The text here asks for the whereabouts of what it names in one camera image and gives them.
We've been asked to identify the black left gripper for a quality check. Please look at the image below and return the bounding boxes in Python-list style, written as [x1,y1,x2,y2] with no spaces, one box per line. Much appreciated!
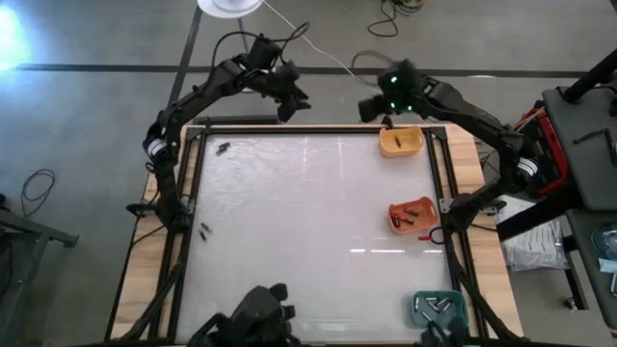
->
[250,61,312,123]

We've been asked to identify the black coiled floor cable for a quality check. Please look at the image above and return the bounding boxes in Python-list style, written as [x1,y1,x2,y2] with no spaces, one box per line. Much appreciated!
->
[366,0,426,39]

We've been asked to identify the orange plastic bin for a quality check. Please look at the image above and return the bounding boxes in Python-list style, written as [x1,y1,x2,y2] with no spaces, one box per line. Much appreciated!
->
[388,196,441,236]

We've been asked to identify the black metal table frame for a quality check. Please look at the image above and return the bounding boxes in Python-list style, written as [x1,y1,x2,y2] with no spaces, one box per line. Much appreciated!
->
[103,122,526,347]

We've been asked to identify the red and black toolbox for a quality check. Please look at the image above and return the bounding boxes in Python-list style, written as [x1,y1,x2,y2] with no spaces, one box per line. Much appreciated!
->
[518,106,571,197]

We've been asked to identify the black tool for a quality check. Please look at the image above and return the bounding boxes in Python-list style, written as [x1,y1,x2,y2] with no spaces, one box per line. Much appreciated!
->
[572,127,609,146]

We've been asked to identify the white power cable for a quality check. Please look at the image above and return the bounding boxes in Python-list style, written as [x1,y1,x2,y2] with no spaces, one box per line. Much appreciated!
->
[262,0,387,97]

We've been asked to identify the yellow plastic bin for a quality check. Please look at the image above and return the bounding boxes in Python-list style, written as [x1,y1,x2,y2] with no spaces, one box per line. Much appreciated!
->
[378,124,426,159]

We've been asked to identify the white plastic bag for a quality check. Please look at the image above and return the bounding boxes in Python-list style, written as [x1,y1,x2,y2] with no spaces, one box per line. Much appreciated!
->
[496,197,571,273]

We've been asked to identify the round dark disc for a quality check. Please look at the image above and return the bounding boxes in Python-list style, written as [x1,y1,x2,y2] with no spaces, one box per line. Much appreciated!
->
[590,222,617,262]

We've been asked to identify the grey side table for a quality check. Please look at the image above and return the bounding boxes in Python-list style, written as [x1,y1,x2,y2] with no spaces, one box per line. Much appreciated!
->
[542,85,617,213]

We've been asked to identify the black pole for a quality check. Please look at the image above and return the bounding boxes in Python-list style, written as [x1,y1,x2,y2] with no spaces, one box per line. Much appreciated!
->
[561,47,617,105]

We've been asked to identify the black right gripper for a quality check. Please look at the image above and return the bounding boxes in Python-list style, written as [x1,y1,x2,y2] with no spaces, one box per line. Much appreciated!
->
[359,58,431,123]

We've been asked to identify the teal plastic bin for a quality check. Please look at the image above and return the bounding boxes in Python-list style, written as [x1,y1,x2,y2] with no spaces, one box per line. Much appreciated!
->
[412,289,469,330]

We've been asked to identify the grey metal stand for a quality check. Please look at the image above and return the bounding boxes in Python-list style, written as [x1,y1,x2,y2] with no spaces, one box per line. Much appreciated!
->
[0,192,81,338]

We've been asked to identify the white floor lamp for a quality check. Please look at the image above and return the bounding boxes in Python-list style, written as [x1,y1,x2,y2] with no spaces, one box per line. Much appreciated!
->
[197,0,264,54]

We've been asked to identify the black cable bundle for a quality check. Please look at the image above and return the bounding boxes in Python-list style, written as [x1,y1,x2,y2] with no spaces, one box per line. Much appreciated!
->
[445,250,520,341]
[118,254,188,341]

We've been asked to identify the dark side table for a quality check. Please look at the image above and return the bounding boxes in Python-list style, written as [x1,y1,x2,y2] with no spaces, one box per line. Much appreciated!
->
[564,207,617,334]

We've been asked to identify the black cable loop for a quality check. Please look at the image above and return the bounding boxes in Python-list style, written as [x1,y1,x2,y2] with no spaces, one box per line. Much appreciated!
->
[19,168,57,218]

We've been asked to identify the black diagonal stand bar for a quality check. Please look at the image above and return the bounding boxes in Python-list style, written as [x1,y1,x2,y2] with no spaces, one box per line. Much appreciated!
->
[496,192,582,242]

